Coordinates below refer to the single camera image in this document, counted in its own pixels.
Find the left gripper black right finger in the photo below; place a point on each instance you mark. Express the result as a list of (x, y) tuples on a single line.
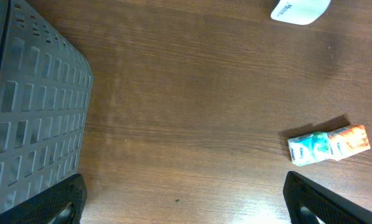
[(309, 202)]

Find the teal tissue pack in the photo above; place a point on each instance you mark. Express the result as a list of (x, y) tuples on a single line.
[(309, 148)]

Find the grey plastic basket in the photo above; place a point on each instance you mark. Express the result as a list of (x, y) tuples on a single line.
[(45, 89)]

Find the orange tissue pack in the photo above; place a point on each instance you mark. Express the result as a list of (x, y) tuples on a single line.
[(348, 141)]

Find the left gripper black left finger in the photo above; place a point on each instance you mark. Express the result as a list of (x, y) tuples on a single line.
[(62, 203)]

